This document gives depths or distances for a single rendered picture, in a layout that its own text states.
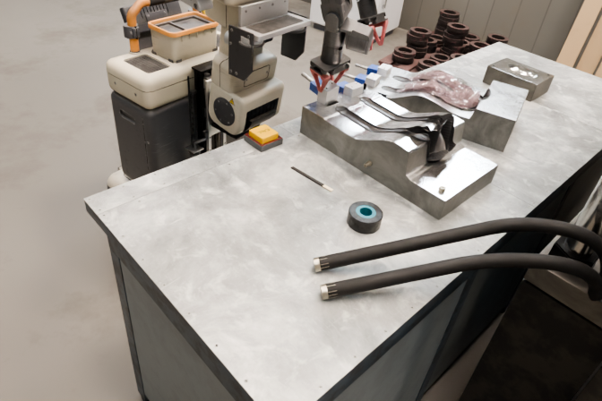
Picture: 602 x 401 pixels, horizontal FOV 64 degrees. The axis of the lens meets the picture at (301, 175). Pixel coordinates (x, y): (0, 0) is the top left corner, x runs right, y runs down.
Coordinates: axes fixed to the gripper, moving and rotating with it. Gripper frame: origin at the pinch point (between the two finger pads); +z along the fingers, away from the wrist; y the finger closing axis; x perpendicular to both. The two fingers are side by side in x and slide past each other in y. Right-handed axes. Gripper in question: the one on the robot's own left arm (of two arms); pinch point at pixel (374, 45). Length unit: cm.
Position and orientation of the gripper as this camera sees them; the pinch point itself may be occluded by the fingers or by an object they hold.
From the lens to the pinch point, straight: 162.5
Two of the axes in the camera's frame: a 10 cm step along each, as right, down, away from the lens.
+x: -7.4, -0.2, 6.7
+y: 6.2, -4.1, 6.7
